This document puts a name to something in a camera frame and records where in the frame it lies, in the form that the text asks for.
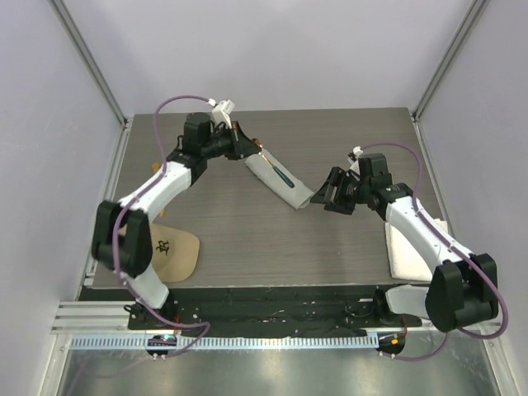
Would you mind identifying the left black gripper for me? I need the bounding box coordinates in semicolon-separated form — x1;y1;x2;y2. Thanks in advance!
200;121;260;161

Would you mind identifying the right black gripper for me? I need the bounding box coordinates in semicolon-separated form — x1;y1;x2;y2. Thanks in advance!
310;167;370;215

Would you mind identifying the green handled gold utensil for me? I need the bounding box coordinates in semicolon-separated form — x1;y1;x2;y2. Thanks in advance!
252;139;295;189

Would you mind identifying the grey cloth napkin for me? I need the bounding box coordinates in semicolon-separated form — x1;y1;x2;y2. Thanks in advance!
245;149;314;210

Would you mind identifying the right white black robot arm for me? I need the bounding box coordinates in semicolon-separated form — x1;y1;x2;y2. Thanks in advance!
310;167;498;332

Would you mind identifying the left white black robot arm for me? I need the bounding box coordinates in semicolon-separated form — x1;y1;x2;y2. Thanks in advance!
92;113;262;329

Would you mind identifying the white folded towel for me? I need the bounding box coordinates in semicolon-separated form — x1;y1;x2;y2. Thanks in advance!
384;219;457;282

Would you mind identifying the beige cap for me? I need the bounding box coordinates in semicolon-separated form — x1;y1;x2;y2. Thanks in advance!
150;224;200;283

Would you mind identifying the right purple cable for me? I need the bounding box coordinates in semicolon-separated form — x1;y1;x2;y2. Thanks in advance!
358;142;509;363

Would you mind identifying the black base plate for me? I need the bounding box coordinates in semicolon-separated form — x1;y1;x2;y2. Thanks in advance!
127;284;424;337

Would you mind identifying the right aluminium frame post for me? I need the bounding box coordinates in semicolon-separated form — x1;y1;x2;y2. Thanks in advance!
411;0;490;123

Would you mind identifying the aluminium frame post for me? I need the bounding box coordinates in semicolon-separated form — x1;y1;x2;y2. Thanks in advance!
49;0;128;129
411;0;490;123

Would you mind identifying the left aluminium frame post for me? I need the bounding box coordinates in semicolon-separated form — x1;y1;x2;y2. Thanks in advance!
49;0;128;129

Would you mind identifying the white slotted cable duct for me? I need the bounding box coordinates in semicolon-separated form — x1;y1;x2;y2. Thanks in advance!
70;333;379;351

